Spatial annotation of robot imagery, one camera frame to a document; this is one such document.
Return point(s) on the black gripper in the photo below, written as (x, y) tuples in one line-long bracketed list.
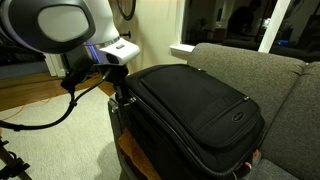
[(113, 74)]

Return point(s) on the black fabric suitcase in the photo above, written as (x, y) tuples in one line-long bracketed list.
[(200, 100)]

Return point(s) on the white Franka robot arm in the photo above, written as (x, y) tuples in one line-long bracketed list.
[(50, 23)]

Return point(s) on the white door trim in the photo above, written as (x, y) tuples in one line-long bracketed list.
[(55, 66)]

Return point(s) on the beige carpet rug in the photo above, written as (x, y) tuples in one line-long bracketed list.
[(66, 150)]

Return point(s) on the black tripod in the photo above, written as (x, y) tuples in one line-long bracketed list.
[(15, 166)]

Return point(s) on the grey fabric sofa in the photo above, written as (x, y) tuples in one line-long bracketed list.
[(266, 73)]

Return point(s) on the red luggage tag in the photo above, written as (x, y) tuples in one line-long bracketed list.
[(255, 155)]

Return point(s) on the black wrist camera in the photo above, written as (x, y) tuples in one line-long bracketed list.
[(77, 71)]

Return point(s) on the black wall hook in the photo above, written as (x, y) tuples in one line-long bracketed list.
[(126, 34)]

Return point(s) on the round black wall mirror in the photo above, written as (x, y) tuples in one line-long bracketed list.
[(125, 7)]

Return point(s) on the white window frame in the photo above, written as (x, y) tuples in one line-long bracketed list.
[(275, 23)]

